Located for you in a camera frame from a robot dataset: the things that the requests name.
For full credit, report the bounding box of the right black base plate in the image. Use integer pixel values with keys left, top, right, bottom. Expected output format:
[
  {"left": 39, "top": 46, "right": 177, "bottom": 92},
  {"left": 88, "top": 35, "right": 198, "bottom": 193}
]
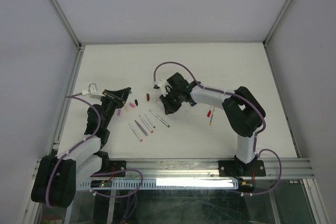
[{"left": 218, "top": 159, "right": 266, "bottom": 178}]

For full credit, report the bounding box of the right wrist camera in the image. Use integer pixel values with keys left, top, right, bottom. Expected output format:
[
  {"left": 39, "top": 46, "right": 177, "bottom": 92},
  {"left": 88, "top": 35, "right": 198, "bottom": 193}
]
[{"left": 153, "top": 79, "right": 171, "bottom": 97}]

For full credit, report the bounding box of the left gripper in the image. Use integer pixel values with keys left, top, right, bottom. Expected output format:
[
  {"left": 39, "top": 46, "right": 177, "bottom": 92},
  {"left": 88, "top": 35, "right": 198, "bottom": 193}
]
[{"left": 99, "top": 87, "right": 130, "bottom": 129}]

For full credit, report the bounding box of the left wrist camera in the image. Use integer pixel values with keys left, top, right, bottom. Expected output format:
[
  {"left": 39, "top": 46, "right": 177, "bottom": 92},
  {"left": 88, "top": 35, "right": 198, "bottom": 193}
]
[{"left": 81, "top": 83, "right": 104, "bottom": 99}]

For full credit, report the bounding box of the aluminium frame post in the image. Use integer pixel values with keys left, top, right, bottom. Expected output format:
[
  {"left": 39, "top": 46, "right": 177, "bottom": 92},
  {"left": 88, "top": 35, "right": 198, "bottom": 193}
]
[
  {"left": 48, "top": 0, "right": 82, "bottom": 49},
  {"left": 262, "top": 0, "right": 294, "bottom": 48}
]

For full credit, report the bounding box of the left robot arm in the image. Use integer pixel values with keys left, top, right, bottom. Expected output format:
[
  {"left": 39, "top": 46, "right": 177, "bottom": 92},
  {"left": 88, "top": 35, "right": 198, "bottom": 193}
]
[{"left": 30, "top": 83, "right": 131, "bottom": 208}]

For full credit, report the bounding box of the grey slotted cable duct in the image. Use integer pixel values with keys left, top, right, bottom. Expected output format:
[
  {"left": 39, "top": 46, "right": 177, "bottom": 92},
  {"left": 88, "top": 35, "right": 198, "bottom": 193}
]
[{"left": 77, "top": 178, "right": 238, "bottom": 191}]

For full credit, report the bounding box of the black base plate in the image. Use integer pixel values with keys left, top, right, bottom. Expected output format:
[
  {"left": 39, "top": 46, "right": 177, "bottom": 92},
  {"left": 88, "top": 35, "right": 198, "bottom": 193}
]
[
  {"left": 218, "top": 159, "right": 266, "bottom": 178},
  {"left": 93, "top": 159, "right": 127, "bottom": 178}
]

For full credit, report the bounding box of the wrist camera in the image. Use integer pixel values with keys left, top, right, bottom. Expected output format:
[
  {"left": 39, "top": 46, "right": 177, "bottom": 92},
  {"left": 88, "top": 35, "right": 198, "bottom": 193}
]
[
  {"left": 153, "top": 79, "right": 171, "bottom": 97},
  {"left": 81, "top": 83, "right": 104, "bottom": 99}
]

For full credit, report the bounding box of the pink cap acrylic marker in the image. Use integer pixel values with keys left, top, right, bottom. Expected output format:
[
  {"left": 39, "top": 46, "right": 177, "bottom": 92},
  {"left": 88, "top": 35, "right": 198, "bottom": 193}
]
[{"left": 139, "top": 116, "right": 154, "bottom": 133}]

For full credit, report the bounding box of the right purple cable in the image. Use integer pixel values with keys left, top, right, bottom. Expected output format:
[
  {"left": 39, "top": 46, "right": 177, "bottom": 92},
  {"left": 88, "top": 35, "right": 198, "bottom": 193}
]
[{"left": 153, "top": 61, "right": 285, "bottom": 197}]

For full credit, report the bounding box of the right aluminium frame post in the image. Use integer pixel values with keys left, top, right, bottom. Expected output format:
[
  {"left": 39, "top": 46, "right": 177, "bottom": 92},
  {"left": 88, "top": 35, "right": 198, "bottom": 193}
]
[{"left": 262, "top": 0, "right": 294, "bottom": 48}]

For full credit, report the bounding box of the translucent grey highlighter pen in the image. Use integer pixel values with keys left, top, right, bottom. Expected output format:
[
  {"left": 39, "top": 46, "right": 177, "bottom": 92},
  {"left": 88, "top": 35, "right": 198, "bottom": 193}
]
[{"left": 135, "top": 120, "right": 149, "bottom": 136}]

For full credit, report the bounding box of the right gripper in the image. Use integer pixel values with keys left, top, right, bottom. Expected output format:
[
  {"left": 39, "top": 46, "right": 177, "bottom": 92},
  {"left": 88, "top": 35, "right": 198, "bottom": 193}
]
[{"left": 159, "top": 89, "right": 182, "bottom": 114}]

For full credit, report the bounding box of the aluminium mounting rail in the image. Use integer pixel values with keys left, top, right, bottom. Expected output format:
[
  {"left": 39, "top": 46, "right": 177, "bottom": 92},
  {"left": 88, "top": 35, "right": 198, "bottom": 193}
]
[{"left": 125, "top": 158, "right": 314, "bottom": 179}]

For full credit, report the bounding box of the magenta cap acrylic marker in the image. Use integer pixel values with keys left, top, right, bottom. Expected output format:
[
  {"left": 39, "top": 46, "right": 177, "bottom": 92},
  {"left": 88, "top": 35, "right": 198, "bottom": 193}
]
[{"left": 129, "top": 123, "right": 143, "bottom": 142}]

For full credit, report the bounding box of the green cap rainbow marker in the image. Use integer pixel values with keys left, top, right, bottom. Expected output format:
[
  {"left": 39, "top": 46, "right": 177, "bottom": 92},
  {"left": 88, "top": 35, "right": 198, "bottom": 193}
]
[{"left": 149, "top": 110, "right": 170, "bottom": 127}]

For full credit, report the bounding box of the black cap whiteboard marker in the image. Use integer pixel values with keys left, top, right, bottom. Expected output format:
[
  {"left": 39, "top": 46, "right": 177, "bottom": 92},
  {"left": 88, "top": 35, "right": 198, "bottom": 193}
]
[{"left": 145, "top": 114, "right": 155, "bottom": 128}]

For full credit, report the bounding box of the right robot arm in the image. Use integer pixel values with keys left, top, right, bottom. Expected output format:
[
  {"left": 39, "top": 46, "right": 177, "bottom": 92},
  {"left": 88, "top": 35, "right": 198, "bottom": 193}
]
[{"left": 153, "top": 72, "right": 266, "bottom": 175}]

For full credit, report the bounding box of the yellow cap long marker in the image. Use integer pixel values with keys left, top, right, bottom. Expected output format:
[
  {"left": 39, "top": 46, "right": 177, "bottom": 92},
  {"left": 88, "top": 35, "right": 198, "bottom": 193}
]
[{"left": 209, "top": 106, "right": 216, "bottom": 126}]

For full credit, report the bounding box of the left aluminium frame post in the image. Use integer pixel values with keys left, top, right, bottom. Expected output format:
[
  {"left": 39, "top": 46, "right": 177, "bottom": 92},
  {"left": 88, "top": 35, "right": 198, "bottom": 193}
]
[{"left": 48, "top": 0, "right": 82, "bottom": 49}]

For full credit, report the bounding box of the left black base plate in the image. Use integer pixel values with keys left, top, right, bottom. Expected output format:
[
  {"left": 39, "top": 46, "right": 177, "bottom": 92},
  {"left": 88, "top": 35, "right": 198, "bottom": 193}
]
[{"left": 93, "top": 159, "right": 127, "bottom": 178}]

